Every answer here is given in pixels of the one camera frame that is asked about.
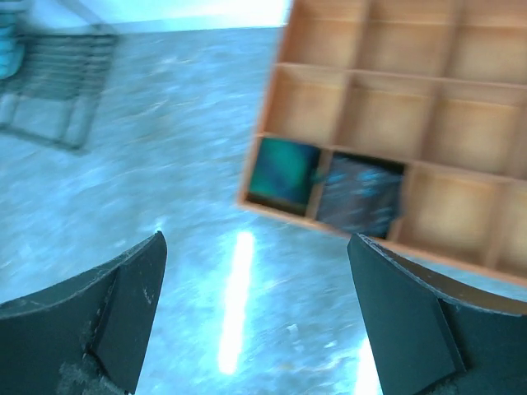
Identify black wire rack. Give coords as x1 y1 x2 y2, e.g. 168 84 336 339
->
1 26 119 152

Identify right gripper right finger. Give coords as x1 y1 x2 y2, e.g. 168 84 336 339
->
347 235 526 394

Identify orange compartment tray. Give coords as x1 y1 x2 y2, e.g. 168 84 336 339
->
238 1 526 285

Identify green tie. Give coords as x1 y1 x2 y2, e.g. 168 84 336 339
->
248 137 320 216

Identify brown floral tie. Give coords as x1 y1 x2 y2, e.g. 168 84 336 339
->
316 153 404 239

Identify light blue lower cup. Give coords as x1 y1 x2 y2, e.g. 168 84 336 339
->
1 1 30 80

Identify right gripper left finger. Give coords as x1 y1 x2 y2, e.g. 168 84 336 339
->
1 232 167 394

